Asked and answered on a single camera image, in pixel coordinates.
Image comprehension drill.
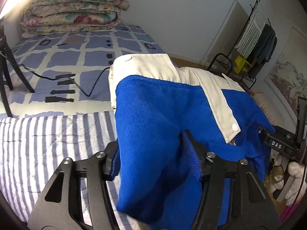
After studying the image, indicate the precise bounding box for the beige leaning board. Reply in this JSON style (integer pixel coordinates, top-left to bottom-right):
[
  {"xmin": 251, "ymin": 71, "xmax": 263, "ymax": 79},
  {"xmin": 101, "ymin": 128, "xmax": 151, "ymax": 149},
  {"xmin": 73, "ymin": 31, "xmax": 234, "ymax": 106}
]
[{"xmin": 200, "ymin": 0, "xmax": 251, "ymax": 65}]

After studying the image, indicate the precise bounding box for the orange-edged mattress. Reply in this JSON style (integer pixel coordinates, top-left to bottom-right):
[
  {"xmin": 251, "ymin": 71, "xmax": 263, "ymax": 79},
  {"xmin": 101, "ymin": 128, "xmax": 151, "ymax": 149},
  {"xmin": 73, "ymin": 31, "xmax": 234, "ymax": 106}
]
[{"xmin": 249, "ymin": 90, "xmax": 274, "ymax": 126}]

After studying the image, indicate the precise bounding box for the black clothes rack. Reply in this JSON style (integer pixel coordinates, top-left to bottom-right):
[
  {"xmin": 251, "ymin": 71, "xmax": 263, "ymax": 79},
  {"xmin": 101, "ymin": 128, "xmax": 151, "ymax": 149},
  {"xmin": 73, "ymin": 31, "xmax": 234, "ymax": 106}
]
[{"xmin": 207, "ymin": 0, "xmax": 279, "ymax": 90}]

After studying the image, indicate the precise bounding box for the dark hanging garment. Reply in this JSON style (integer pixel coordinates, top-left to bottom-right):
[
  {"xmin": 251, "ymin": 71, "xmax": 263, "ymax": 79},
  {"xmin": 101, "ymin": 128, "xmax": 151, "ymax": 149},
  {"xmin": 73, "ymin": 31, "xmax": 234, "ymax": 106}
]
[{"xmin": 248, "ymin": 25, "xmax": 277, "ymax": 78}]

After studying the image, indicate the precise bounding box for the white striped towel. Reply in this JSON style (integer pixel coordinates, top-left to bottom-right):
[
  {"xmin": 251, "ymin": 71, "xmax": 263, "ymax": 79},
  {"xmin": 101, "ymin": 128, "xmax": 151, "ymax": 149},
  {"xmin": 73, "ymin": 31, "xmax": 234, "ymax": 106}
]
[{"xmin": 235, "ymin": 3, "xmax": 268, "ymax": 57}]

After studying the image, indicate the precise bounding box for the black ring light cable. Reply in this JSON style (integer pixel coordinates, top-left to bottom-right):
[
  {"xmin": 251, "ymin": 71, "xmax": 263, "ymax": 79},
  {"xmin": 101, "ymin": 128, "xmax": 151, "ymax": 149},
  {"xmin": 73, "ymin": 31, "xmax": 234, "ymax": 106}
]
[{"xmin": 0, "ymin": 51, "xmax": 113, "ymax": 97}]

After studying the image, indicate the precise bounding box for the blue checked bed sheet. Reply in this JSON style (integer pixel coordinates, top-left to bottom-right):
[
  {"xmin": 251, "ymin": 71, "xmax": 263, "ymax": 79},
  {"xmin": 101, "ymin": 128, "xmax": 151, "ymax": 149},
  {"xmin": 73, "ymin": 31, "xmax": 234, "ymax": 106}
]
[{"xmin": 0, "ymin": 23, "xmax": 166, "ymax": 118}]

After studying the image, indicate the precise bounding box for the yellow box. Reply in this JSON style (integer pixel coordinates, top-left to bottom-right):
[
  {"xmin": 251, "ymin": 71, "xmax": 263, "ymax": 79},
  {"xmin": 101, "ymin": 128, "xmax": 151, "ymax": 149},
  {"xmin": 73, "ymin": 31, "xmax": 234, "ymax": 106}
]
[{"xmin": 234, "ymin": 55, "xmax": 255, "ymax": 73}]

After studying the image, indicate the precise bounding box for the blue striped blanket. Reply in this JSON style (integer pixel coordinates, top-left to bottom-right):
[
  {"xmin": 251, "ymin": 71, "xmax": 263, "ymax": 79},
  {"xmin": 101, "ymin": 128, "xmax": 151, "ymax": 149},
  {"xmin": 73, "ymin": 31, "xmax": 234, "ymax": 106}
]
[{"xmin": 0, "ymin": 111, "xmax": 144, "ymax": 230}]

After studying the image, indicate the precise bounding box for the folded floral quilt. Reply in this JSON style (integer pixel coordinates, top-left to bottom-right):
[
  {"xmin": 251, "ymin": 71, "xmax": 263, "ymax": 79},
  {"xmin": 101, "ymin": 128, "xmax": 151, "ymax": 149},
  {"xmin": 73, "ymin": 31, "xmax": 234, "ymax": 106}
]
[{"xmin": 20, "ymin": 0, "xmax": 130, "ymax": 39}]

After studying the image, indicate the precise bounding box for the beige and blue work jacket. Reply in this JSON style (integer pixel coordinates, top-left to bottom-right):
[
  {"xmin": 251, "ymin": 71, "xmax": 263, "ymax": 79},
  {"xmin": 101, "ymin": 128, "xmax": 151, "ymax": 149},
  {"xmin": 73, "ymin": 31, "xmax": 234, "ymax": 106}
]
[{"xmin": 108, "ymin": 53, "xmax": 276, "ymax": 230}]

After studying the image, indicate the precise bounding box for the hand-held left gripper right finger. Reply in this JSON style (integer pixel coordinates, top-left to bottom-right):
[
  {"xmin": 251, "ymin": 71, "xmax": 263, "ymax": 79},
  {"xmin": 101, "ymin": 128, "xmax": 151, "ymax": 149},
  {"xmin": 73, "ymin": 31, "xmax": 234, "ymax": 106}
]
[{"xmin": 181, "ymin": 130, "xmax": 282, "ymax": 230}]

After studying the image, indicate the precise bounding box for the person's right hand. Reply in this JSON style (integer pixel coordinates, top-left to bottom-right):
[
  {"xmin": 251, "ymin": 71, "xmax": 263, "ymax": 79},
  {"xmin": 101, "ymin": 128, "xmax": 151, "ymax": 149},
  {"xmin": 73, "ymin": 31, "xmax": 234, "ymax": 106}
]
[{"xmin": 267, "ymin": 153, "xmax": 307, "ymax": 206}]

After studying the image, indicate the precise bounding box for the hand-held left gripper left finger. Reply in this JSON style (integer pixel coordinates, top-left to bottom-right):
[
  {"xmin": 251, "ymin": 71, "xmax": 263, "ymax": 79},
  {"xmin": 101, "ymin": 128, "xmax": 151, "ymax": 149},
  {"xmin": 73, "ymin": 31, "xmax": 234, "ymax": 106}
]
[{"xmin": 27, "ymin": 141, "xmax": 120, "ymax": 230}]

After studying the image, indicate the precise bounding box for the ring light on tripod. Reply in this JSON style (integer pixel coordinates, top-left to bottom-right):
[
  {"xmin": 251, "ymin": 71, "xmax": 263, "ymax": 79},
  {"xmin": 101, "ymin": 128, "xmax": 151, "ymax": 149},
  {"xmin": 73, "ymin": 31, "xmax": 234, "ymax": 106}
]
[{"xmin": 0, "ymin": 0, "xmax": 35, "ymax": 117}]

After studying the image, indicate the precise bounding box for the landscape wall painting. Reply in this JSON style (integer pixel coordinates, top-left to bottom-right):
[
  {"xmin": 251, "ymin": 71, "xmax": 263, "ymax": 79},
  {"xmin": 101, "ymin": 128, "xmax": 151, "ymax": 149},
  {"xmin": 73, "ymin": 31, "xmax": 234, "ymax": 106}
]
[{"xmin": 264, "ymin": 26, "xmax": 307, "ymax": 120}]

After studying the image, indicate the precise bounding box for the pink cloth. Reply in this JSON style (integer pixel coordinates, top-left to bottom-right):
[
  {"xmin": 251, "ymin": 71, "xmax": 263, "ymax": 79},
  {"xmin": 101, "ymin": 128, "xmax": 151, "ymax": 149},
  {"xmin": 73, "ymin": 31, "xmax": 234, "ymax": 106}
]
[{"xmin": 279, "ymin": 202, "xmax": 301, "ymax": 224}]

